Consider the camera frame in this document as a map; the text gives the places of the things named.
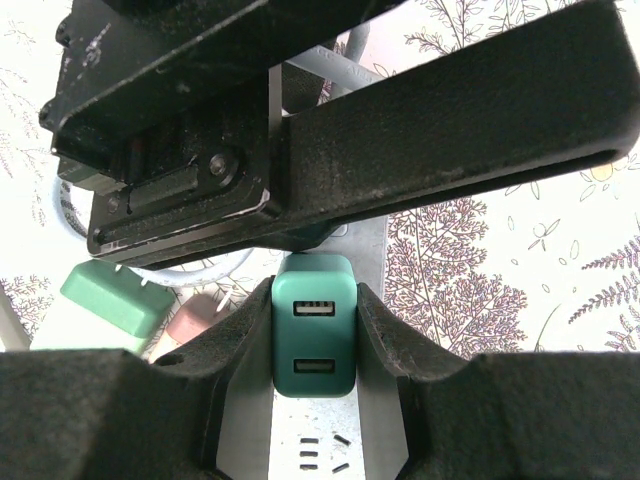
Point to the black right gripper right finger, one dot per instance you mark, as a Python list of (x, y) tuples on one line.
[(525, 425)]

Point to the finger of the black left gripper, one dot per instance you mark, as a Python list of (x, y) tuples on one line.
[(450, 115), (200, 60)]

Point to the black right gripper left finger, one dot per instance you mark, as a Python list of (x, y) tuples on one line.
[(100, 425)]

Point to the green charger plug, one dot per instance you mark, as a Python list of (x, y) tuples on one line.
[(115, 305)]

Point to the dusty pink charger plug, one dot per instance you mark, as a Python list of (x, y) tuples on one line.
[(190, 322)]

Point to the grey power strip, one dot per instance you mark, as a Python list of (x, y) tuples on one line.
[(372, 270)]

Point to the teal charger plug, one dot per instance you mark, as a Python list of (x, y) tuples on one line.
[(312, 345)]

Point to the floral table mat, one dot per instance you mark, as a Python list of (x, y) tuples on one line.
[(500, 275)]

